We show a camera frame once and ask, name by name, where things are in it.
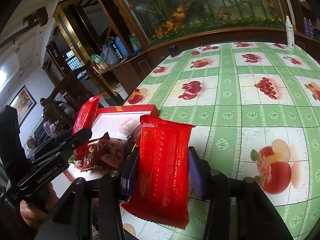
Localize green plastic bottle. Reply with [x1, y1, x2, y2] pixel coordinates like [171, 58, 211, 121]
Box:
[129, 33, 143, 54]

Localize small white bucket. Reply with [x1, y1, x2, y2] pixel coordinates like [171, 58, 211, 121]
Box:
[112, 84, 130, 100]

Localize framed wall picture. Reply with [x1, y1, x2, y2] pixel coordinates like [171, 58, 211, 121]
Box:
[9, 85, 37, 128]

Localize grey kettle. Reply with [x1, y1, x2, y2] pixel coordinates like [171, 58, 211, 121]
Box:
[101, 42, 120, 65]

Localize red gift box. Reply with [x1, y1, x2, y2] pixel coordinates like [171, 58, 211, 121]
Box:
[64, 104, 160, 183]

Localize green plastic bag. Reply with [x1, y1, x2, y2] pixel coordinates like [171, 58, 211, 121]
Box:
[89, 53, 104, 65]

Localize pale pink white snack packet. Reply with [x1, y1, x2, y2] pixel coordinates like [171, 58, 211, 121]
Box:
[116, 117, 142, 140]

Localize person's left hand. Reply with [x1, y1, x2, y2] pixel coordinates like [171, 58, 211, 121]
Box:
[19, 182, 60, 228]

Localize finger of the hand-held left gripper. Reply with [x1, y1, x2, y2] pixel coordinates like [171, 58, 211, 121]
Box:
[26, 127, 93, 165]

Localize small black object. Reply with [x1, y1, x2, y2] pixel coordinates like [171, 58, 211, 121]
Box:
[167, 44, 181, 57]

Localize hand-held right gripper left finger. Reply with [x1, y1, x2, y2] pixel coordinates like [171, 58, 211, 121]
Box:
[35, 145, 140, 240]

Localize white spray bottle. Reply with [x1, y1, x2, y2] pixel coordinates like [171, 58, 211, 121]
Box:
[284, 15, 297, 50]

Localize glass panel with artificial flowers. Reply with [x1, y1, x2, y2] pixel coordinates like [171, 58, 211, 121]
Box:
[105, 0, 290, 47]

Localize dark wooden chair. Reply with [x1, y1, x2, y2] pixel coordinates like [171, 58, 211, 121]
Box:
[41, 60, 93, 135]

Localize red foil snack packet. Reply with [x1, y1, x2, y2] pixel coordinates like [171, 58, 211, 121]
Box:
[71, 94, 103, 167]
[121, 114, 196, 230]

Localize dark brown snack packet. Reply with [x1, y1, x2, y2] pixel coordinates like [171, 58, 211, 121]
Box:
[80, 132, 112, 172]

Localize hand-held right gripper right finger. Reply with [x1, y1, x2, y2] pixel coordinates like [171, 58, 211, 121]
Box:
[188, 145, 293, 240]

